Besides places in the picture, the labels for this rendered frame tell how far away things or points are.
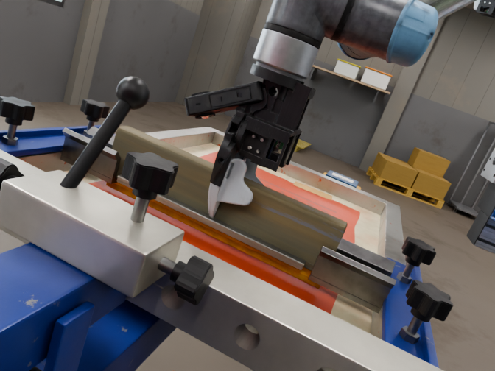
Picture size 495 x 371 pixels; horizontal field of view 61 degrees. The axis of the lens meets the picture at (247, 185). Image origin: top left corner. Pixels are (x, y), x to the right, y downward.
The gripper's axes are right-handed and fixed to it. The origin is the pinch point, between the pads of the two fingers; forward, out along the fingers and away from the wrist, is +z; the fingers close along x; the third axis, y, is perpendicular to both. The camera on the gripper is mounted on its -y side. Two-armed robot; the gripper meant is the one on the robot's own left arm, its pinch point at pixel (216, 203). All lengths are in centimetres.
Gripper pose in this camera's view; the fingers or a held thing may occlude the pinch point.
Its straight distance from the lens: 60.1
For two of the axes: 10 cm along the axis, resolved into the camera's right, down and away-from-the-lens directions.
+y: 8.9, 4.0, -2.3
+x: 3.2, -1.7, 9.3
